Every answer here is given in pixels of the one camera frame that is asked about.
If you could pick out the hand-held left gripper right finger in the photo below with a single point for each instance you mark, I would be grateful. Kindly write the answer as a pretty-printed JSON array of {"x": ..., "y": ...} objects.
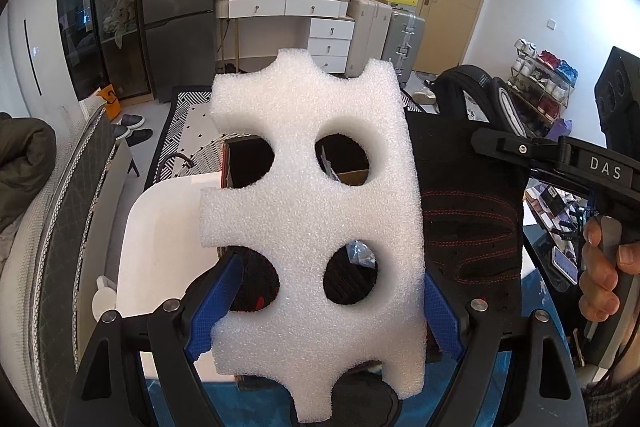
[{"x": 442, "y": 317}]

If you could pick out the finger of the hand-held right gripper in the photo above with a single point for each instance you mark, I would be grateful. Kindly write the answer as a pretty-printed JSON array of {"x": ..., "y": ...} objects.
[{"x": 520, "y": 149}]

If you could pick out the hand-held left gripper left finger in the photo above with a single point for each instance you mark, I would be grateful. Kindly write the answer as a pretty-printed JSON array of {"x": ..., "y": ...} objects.
[{"x": 220, "y": 307}]

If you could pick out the white foam block with holes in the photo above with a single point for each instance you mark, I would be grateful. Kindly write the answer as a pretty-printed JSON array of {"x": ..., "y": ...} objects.
[{"x": 300, "y": 217}]

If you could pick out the black cardboard box red print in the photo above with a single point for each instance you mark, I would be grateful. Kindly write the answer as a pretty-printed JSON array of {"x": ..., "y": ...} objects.
[{"x": 245, "y": 157}]

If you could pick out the person's right forearm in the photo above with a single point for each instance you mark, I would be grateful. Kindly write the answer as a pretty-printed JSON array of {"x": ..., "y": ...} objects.
[{"x": 615, "y": 402}]

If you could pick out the person's right hand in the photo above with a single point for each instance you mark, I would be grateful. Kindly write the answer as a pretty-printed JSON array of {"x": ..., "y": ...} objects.
[{"x": 597, "y": 267}]

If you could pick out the metal shoe rack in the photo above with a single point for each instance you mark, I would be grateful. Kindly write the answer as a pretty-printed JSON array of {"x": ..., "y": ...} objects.
[{"x": 515, "y": 82}]

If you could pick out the row of sneakers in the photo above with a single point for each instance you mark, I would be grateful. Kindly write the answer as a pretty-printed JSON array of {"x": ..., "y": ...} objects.
[{"x": 547, "y": 59}]

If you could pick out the smartphone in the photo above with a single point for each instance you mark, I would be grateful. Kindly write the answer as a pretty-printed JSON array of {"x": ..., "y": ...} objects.
[{"x": 565, "y": 264}]

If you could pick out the scattered shoes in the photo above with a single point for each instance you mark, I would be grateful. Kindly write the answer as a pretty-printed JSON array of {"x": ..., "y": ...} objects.
[{"x": 425, "y": 96}]

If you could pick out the black round foam pad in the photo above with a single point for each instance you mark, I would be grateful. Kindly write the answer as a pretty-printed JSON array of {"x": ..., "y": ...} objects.
[{"x": 365, "y": 399}]

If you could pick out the white plastic holder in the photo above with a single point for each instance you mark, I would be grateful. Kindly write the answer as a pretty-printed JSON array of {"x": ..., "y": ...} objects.
[{"x": 102, "y": 302}]

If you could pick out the grey quilted mattress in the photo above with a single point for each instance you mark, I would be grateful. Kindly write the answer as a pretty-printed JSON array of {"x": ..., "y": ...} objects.
[{"x": 60, "y": 257}]

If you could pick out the dark slipper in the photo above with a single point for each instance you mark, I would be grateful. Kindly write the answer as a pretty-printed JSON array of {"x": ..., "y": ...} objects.
[
  {"x": 131, "y": 122},
  {"x": 134, "y": 135}
]

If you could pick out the beige suitcase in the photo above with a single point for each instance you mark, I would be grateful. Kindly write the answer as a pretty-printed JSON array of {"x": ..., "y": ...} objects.
[{"x": 367, "y": 32}]

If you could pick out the orange paper bag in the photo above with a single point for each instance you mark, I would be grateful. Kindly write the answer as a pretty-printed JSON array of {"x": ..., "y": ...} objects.
[{"x": 107, "y": 99}]

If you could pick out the dark green duvet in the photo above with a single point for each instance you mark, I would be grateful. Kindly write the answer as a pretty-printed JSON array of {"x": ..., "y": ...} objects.
[{"x": 25, "y": 167}]

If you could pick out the white dressing table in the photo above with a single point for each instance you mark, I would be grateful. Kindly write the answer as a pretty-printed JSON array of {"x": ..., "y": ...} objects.
[{"x": 280, "y": 8}]

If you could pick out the grey refrigerator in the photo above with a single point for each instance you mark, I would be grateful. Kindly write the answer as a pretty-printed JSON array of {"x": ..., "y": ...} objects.
[{"x": 175, "y": 7}]

